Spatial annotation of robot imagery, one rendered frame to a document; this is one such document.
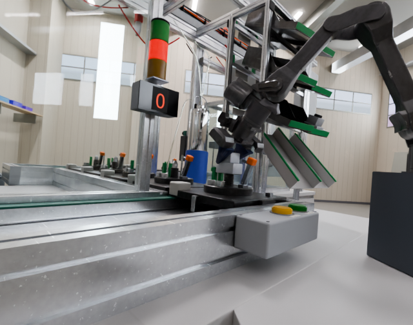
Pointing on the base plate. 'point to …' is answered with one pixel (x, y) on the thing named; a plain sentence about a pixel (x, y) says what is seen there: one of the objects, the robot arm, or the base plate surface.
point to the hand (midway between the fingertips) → (228, 154)
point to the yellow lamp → (157, 68)
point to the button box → (274, 231)
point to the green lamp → (159, 30)
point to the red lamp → (158, 49)
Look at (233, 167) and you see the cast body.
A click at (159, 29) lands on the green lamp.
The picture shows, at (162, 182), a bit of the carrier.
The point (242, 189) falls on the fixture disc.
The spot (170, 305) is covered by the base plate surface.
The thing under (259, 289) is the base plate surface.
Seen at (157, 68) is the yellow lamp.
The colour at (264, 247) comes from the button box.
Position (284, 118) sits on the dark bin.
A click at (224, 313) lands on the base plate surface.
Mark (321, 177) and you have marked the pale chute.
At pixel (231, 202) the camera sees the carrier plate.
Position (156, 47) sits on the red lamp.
